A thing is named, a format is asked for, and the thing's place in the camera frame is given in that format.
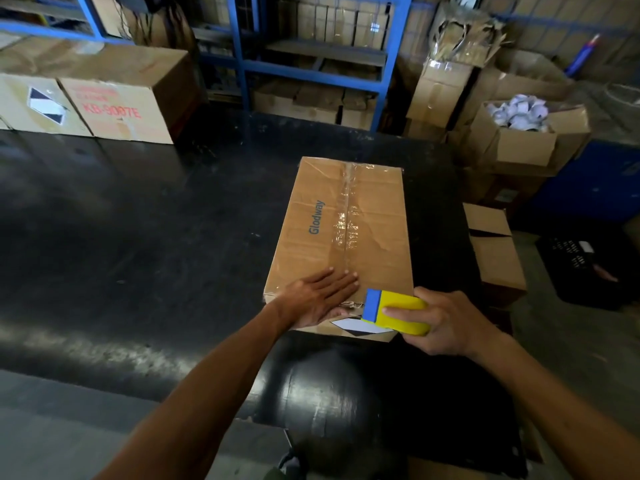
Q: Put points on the small brown cardboard box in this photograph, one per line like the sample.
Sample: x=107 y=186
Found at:
x=492 y=252

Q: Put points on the person's right thumb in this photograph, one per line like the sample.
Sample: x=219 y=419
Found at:
x=404 y=311

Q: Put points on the blue and red tube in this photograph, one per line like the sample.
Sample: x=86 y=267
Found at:
x=581 y=55

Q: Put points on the person's left middle finger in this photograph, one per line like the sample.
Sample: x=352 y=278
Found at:
x=341 y=280

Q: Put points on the large plain cardboard box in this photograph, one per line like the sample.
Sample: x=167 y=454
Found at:
x=520 y=74

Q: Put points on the person's left hand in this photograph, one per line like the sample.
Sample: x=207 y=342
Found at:
x=312 y=299

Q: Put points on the person's right hand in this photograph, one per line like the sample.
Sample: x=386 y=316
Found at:
x=445 y=322

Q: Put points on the black plastic crate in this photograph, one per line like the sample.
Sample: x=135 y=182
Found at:
x=580 y=267

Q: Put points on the blue metal shelving rack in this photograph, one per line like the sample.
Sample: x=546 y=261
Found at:
x=310 y=54

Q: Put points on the cardboard box with diamond label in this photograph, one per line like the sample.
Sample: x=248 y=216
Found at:
x=37 y=92

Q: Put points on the person's left little finger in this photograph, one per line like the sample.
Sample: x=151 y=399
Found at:
x=320 y=272

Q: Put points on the person's left forearm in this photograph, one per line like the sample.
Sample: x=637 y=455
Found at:
x=200 y=399

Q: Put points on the yellow and blue tape dispenser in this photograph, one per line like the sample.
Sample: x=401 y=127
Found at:
x=395 y=310

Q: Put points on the row of boxes on shelf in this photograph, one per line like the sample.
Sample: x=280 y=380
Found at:
x=332 y=22

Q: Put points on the large red-printed cardboard box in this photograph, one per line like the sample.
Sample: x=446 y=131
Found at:
x=125 y=94

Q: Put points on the bundle of flattened cardboard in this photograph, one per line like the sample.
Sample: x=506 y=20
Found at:
x=467 y=37

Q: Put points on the pile of white paper rolls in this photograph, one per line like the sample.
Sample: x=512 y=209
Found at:
x=520 y=113

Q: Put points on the open box of white rolls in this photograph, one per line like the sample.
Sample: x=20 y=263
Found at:
x=525 y=139

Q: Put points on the person's left thumb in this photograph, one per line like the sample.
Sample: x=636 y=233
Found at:
x=330 y=314

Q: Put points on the person's right forearm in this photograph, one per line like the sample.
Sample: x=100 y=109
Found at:
x=555 y=409

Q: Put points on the blue bin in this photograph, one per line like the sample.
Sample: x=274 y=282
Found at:
x=592 y=182

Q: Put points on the tall taped cardboard box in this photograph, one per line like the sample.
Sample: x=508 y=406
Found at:
x=436 y=94

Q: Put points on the taped brown cardboard box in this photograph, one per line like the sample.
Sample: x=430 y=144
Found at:
x=345 y=234

